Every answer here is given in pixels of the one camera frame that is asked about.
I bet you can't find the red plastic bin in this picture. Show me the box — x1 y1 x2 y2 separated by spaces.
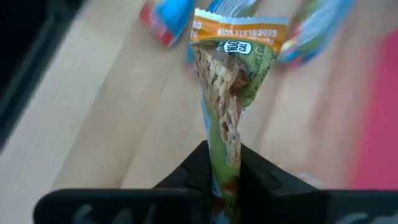
351 27 398 190

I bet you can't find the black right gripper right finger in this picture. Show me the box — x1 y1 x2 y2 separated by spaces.
239 144 327 224

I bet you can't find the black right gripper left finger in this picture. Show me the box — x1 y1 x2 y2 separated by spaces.
154 139 214 224

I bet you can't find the black aluminium table frame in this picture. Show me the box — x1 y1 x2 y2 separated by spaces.
0 0 85 153

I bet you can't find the silver candy bar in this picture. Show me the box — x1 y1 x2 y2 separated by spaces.
278 0 355 66

